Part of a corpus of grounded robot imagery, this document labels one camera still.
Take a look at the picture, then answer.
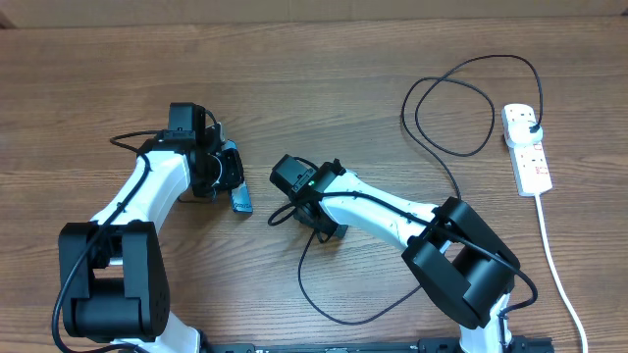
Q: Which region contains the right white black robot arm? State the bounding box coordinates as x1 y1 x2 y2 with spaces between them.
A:
270 155 534 352

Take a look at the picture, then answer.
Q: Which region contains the blue Galaxy smartphone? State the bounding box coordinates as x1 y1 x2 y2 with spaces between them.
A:
223 140 253 214

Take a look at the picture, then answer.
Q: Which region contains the white charger plug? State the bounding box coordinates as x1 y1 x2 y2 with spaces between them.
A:
504 121 544 148

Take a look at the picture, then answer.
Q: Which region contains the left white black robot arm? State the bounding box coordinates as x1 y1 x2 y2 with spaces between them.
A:
51 102 253 352

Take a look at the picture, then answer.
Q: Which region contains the white power strip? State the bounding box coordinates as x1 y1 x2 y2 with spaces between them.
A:
500 103 552 197

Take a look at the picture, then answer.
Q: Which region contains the white power strip cord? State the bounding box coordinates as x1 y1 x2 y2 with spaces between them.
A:
533 193 590 353

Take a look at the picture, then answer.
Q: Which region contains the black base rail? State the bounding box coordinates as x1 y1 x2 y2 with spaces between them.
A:
200 336 554 353

